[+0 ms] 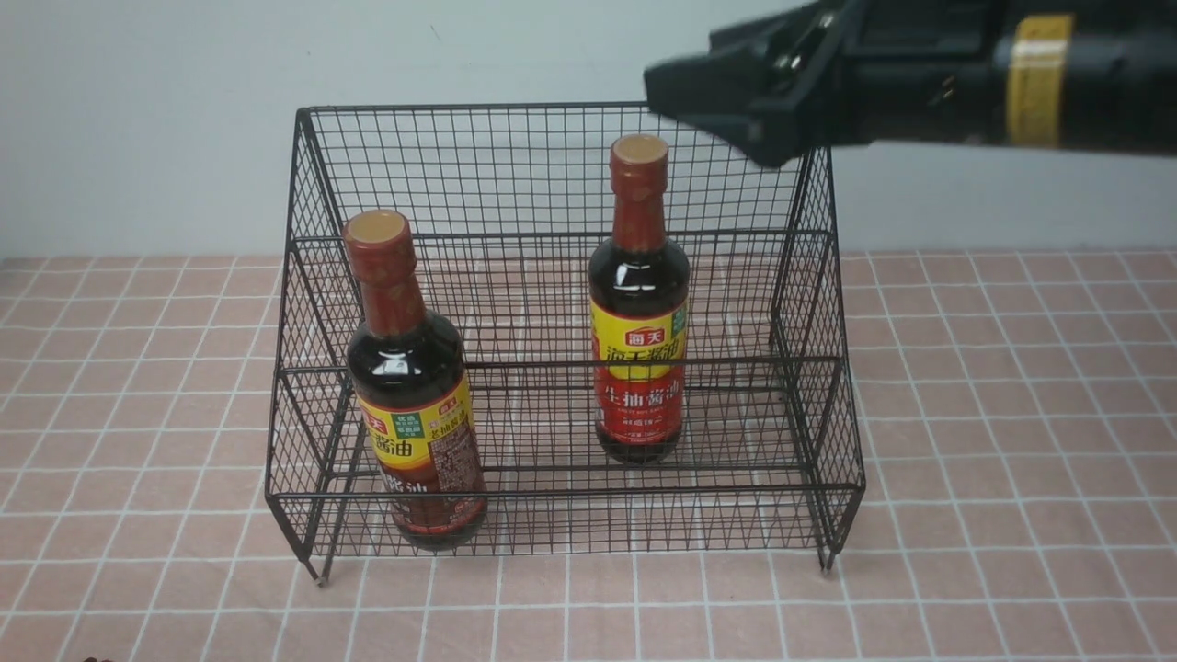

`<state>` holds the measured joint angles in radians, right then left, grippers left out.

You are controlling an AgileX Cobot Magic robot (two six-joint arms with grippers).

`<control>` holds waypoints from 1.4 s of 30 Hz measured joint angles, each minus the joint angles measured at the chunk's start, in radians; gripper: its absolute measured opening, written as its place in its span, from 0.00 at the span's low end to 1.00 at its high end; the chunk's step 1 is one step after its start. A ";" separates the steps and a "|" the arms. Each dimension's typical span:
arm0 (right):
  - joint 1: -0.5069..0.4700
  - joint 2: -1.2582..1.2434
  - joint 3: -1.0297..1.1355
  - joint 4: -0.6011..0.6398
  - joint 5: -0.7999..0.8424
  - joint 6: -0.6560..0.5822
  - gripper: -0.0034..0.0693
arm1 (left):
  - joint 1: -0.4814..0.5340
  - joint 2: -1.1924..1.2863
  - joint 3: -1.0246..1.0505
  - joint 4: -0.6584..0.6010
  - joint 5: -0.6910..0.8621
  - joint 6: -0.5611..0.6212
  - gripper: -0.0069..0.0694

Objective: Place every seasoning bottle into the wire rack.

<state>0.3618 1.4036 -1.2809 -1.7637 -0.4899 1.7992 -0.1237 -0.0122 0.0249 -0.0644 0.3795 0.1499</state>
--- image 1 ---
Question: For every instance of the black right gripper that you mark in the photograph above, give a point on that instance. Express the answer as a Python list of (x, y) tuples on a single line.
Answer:
[(841, 73)]

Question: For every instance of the light soy sauce bottle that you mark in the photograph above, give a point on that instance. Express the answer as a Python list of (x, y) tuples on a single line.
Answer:
[(639, 283)]

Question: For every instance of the dark soy sauce bottle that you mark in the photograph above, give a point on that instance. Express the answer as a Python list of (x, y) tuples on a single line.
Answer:
[(407, 369)]

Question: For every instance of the black wire shelf rack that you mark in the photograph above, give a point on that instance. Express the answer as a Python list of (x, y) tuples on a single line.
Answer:
[(507, 203)]

